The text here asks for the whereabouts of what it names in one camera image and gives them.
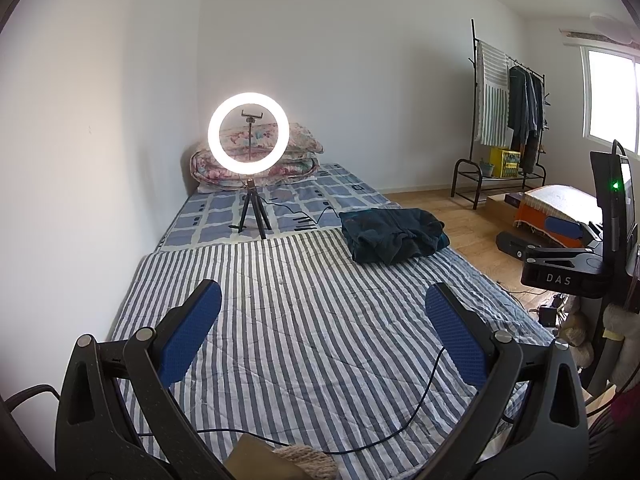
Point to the beige knit cloth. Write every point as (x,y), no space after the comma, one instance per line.
(310,462)

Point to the brown cardboard piece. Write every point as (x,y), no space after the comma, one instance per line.
(250,460)

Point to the black power adapter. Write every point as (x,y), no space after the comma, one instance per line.
(547,316)

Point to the ceiling fan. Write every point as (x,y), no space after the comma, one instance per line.
(615,27)

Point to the blue white striped blanket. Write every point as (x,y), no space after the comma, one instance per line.
(310,320)

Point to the hanging dark clothes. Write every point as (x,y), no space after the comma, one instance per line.
(525,105)

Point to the orange box with woven cover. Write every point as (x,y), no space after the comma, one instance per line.
(555,200)

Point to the beige plush toy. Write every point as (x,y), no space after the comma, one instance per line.
(575,335)

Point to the flat dark box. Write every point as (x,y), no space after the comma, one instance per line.
(515,199)

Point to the person's pink clothing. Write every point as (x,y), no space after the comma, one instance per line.
(630,407)

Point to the teal plaid fleece garment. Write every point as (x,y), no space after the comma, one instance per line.
(390,235)

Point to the low wooden platform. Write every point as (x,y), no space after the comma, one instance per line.
(500,212)

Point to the black metal clothes rack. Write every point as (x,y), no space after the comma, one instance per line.
(474,110)

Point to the hanging striped cloth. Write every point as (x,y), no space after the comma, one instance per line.
(492,95)

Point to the window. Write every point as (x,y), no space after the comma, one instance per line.
(610,95)

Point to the yellow crate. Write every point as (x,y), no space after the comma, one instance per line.
(505,162)

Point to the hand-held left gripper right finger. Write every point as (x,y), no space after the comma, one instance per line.
(457,340)

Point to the blue checked bedsheet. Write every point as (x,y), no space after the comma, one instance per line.
(215,220)

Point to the person's right forearm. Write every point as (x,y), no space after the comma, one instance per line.
(622,350)

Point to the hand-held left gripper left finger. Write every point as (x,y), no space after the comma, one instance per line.
(192,332)

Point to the folded floral quilt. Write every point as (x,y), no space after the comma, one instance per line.
(300,152)

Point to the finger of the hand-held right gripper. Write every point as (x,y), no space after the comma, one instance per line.
(565,226)
(515,247)

